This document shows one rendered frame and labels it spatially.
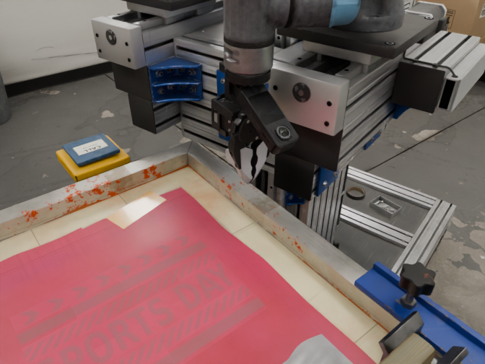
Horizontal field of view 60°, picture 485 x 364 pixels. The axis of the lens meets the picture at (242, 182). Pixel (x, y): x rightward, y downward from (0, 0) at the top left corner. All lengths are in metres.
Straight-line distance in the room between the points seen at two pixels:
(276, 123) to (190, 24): 0.53
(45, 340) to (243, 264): 0.30
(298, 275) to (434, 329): 0.21
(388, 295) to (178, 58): 0.72
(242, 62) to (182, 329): 0.38
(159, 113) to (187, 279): 0.53
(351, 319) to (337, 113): 0.32
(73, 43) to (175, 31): 3.06
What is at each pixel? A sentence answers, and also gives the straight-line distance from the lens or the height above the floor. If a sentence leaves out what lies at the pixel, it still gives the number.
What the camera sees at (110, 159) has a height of 0.95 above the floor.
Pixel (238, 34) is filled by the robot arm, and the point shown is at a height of 1.30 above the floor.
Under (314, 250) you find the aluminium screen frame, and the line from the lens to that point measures 0.67.
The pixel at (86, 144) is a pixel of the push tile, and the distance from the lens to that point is 1.05.
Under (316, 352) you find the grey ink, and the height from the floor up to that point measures 0.97.
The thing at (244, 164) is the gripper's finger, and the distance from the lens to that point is 0.71.
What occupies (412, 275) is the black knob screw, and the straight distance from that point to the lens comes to 0.58.
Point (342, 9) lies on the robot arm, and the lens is 0.65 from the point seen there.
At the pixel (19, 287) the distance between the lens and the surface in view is 0.74.
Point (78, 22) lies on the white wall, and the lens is 4.08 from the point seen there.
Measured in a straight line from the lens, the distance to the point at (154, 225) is 0.77.
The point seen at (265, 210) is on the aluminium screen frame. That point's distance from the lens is 0.74.
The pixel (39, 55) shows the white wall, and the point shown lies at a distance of 4.04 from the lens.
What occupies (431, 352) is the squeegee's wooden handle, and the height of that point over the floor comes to 1.07.
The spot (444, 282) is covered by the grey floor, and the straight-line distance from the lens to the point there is 2.15.
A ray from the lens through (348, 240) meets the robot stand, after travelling 1.89.
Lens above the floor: 1.47
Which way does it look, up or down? 36 degrees down
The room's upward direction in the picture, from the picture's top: straight up
